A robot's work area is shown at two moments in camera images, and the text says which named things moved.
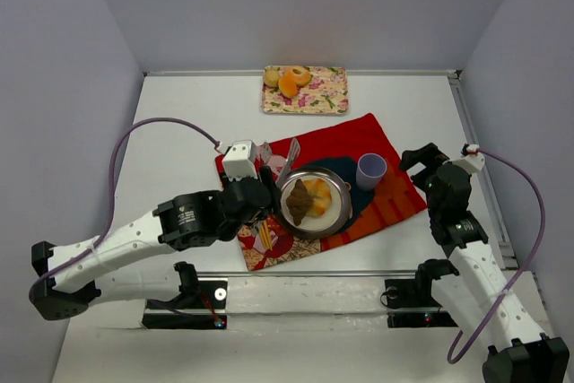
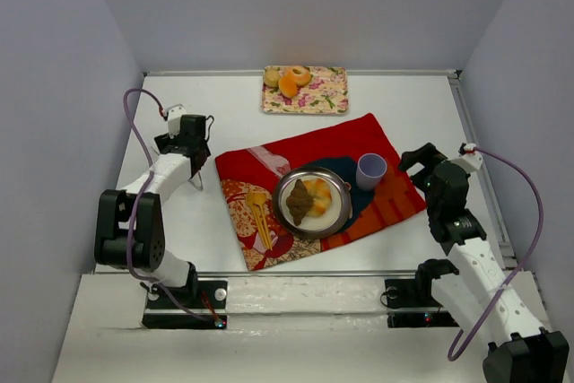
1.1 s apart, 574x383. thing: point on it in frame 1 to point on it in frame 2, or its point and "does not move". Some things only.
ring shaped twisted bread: x=321 y=196 does not move
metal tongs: x=265 y=152 to x=200 y=186
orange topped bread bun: x=287 y=85 does not move
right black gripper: x=427 y=168 does not move
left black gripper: x=271 y=187 to x=197 y=163
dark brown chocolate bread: x=299 y=202 does not move
